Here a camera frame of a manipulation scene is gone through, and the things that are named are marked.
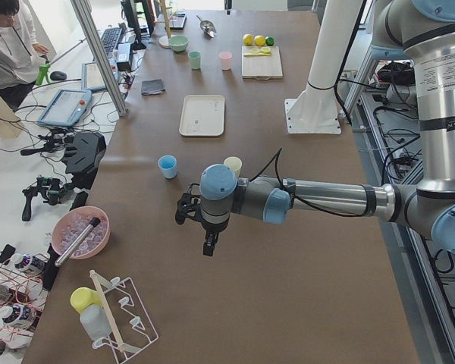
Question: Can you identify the yellow cup on rack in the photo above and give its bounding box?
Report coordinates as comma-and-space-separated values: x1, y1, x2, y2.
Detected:
70, 287, 102, 313

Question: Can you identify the white wire rack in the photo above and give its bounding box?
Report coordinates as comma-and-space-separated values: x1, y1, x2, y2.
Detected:
89, 270, 159, 363

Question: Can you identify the pink cup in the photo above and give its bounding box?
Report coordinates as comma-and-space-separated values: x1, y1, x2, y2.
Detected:
218, 51, 232, 71

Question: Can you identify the green lime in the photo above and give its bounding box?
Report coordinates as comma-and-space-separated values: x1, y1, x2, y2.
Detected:
265, 36, 275, 46

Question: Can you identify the blue teach pendant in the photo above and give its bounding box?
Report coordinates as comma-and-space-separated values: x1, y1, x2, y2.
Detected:
37, 89, 93, 127
81, 62, 106, 93

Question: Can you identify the green cup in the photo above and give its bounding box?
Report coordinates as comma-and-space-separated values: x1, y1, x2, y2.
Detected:
188, 51, 201, 70

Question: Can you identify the yellow lemon far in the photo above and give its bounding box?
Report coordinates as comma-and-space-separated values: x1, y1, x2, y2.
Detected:
242, 33, 253, 46

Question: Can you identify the blue cup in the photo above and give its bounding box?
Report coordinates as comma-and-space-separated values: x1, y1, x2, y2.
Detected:
158, 155, 177, 179

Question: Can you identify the person in white jacket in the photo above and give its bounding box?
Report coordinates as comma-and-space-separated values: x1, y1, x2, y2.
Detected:
0, 0, 49, 111

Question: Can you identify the wooden cutting board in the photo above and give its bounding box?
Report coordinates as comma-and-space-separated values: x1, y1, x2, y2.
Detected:
241, 46, 283, 80

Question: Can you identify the yellow lemon near lime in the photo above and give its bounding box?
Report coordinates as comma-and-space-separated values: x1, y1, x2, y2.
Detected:
253, 35, 266, 47

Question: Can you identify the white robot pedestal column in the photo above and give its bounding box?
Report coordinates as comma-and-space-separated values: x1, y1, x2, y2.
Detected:
285, 0, 366, 135

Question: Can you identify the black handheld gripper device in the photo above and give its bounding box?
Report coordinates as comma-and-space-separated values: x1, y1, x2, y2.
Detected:
21, 175, 74, 221

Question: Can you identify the cream white cup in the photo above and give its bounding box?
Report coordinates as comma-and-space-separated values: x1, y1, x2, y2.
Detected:
223, 156, 243, 178

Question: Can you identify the metal muddler in bowl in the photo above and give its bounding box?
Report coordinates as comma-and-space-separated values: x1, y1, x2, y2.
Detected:
55, 217, 101, 268

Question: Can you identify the black keyboard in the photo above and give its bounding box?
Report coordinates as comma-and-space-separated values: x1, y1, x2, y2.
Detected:
100, 27, 123, 58

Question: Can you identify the metal scoop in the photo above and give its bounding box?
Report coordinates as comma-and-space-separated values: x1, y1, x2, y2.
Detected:
196, 15, 217, 38

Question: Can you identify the clear cup on rack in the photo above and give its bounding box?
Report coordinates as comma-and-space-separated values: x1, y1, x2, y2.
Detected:
80, 304, 112, 341

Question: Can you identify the wooden cup tree stand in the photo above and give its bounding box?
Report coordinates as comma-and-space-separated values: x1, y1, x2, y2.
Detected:
154, 0, 171, 49

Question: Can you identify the yellow plastic knife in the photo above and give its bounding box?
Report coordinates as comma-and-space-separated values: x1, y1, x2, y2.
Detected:
243, 52, 271, 57

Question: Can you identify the aluminium frame post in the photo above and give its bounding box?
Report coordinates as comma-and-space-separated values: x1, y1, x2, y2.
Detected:
71, 0, 127, 117

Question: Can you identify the green bowl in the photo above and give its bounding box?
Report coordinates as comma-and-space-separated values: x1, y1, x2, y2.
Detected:
168, 35, 189, 52

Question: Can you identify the pink bowl with ice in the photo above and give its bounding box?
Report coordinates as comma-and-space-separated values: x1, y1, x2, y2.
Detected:
52, 206, 111, 259

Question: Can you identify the grey folded cloth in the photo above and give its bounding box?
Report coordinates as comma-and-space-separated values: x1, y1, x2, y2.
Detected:
141, 79, 165, 96

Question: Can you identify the beige rabbit tray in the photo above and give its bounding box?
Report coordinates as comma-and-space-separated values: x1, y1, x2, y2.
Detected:
179, 95, 225, 137

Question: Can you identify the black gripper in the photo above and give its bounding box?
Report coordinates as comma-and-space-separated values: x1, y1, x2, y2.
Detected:
202, 218, 229, 256

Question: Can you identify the black monitor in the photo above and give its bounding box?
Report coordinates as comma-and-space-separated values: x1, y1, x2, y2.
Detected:
120, 0, 155, 51

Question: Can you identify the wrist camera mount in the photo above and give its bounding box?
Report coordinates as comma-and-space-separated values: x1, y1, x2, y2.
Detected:
174, 183, 202, 225

